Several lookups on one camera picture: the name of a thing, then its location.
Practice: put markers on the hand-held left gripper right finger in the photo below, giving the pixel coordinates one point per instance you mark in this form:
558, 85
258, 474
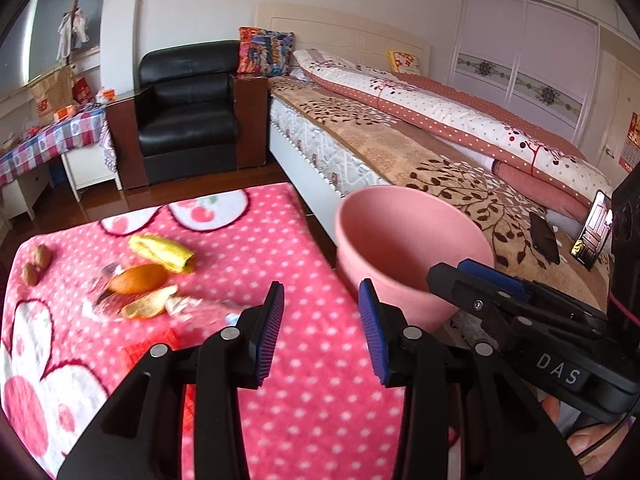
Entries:
372, 330

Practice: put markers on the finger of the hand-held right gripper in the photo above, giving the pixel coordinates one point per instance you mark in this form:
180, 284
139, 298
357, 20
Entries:
495, 277
465, 292

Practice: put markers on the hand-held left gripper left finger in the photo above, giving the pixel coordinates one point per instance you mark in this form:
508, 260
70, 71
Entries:
267, 330

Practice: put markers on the clear plastic wrapper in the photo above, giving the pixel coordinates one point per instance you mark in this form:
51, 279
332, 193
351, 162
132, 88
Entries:
205, 307
102, 295

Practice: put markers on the pink plastic bucket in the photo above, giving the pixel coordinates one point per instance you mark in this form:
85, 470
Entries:
400, 240

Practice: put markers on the orange peel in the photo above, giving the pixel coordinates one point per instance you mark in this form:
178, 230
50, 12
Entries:
150, 305

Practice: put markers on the yellow banana peel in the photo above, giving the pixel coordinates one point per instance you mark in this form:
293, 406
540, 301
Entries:
160, 252

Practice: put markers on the mandarin orange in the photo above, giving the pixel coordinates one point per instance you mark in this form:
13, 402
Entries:
137, 280

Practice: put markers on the person's right hand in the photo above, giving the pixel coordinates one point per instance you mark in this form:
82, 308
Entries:
595, 440

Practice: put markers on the black phone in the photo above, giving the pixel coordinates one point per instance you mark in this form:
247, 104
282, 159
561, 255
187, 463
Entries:
545, 240

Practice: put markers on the standing lit phone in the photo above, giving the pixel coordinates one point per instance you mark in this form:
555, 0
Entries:
592, 230

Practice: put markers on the bed with floral quilt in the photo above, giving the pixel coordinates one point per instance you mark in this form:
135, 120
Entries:
400, 160

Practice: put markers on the white bed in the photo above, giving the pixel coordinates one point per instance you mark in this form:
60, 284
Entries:
310, 150

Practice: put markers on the white tree print quilt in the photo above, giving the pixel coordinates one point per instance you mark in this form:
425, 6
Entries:
425, 105

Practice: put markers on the brown wooden side table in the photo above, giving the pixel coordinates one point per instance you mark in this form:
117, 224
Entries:
122, 145
250, 120

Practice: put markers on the black leather armchair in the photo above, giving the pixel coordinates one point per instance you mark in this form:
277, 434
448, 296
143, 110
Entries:
190, 125

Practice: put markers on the cream door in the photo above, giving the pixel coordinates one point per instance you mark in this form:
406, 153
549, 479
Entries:
615, 90

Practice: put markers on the yellow patterned cushion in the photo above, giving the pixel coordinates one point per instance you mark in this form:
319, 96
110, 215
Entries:
404, 62

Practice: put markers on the white desk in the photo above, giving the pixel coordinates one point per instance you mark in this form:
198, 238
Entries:
90, 170

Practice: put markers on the white sliding door wardrobe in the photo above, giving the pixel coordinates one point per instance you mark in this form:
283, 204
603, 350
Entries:
500, 35

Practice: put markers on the colourful printed cushion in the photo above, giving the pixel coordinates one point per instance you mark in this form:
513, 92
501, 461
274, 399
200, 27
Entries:
265, 52

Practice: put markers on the orange white tissue box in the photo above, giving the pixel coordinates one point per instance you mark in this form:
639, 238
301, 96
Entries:
105, 95

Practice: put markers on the checkered-cloth side table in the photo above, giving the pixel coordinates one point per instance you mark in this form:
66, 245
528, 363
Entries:
50, 140

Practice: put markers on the cream bed headboard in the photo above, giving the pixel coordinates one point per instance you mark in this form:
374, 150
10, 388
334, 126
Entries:
340, 30

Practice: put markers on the red gift bag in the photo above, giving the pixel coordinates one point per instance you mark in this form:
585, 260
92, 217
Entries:
81, 92

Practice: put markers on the brown paper bag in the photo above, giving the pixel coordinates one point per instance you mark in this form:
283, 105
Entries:
50, 95

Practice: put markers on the white hanging garment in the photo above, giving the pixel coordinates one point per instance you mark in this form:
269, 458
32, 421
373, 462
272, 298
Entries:
72, 32

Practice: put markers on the grey window blind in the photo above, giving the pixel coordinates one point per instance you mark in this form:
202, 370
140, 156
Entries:
42, 45

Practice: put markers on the wooden coat rack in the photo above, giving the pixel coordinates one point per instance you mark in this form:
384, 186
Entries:
75, 5

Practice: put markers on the red wall calendar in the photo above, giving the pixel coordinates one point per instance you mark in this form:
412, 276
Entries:
631, 142

